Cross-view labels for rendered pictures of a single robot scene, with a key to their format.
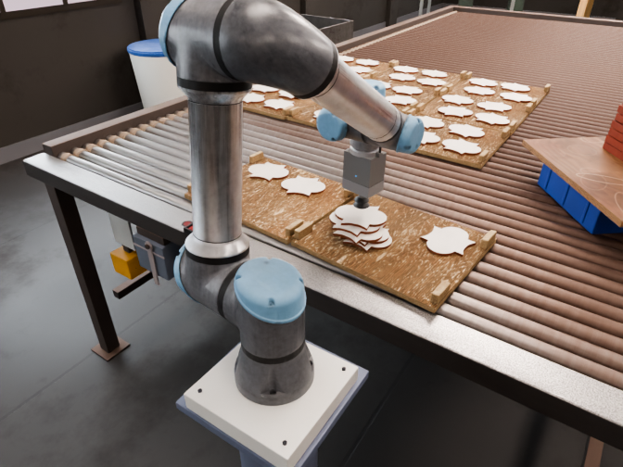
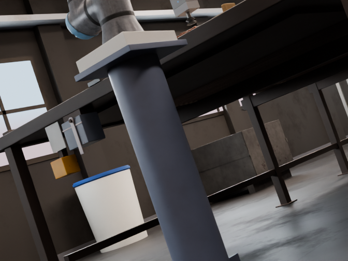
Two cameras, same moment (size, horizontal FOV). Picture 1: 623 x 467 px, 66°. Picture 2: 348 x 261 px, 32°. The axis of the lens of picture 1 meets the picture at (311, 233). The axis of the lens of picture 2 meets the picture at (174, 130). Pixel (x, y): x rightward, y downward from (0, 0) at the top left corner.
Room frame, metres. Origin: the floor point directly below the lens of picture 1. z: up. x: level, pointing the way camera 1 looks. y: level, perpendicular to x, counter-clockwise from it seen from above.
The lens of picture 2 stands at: (-1.31, -0.24, 0.47)
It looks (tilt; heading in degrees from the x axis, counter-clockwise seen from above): 4 degrees up; 8
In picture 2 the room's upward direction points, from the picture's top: 19 degrees counter-clockwise
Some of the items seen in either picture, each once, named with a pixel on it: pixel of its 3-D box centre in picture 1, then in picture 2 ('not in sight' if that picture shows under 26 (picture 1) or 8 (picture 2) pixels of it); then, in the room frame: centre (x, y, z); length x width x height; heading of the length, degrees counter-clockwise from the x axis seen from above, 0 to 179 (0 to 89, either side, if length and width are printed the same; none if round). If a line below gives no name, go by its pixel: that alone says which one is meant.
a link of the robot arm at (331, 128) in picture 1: (349, 120); not in sight; (0.99, -0.08, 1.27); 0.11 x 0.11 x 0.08; 51
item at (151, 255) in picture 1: (161, 252); (82, 132); (1.20, 0.46, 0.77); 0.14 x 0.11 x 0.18; 56
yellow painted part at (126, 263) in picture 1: (125, 241); (59, 149); (1.30, 0.62, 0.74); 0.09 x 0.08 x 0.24; 56
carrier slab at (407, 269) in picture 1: (393, 241); not in sight; (1.03, -0.22, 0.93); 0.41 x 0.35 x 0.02; 51
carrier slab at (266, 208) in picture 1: (273, 194); not in sight; (1.28, 0.12, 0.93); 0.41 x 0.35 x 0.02; 52
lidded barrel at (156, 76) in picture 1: (167, 84); (112, 208); (4.44, 1.34, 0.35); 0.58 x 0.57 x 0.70; 57
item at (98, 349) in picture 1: (86, 273); (40, 230); (1.52, 0.91, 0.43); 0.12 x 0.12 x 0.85; 56
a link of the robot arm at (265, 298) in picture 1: (268, 303); (109, 0); (0.62, 0.07, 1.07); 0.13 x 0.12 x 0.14; 51
